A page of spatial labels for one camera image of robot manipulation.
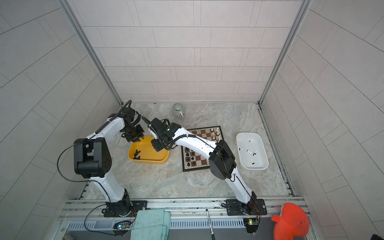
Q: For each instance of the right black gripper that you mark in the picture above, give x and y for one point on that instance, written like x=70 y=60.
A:
x=157 y=145

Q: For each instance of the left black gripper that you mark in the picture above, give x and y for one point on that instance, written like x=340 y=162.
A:
x=138 y=136

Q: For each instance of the yellow plastic tray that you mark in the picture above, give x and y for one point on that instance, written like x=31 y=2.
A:
x=148 y=154

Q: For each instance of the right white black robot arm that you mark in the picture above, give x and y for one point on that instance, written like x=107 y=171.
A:
x=221 y=158

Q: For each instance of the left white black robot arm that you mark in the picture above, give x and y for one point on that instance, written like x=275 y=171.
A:
x=93 y=160

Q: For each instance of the black chess pieces pile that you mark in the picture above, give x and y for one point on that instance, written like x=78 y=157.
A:
x=137 y=155

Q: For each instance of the black chess pieces on board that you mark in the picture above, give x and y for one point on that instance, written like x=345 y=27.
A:
x=190 y=158

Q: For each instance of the white chess pieces on board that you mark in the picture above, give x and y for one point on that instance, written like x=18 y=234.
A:
x=215 y=134

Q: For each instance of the white ribbed ceramic cup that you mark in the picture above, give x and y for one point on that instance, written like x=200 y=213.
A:
x=178 y=110

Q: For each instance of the white plastic tray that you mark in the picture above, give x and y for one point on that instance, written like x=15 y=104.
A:
x=252 y=152

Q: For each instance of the green cloth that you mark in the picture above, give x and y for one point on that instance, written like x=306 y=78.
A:
x=151 y=225

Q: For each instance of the black pen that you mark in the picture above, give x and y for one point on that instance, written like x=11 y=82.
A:
x=210 y=225

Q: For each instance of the red plastic funnel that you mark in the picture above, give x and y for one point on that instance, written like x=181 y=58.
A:
x=292 y=222

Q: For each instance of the aluminium rail frame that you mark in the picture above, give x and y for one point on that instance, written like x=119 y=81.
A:
x=86 y=215

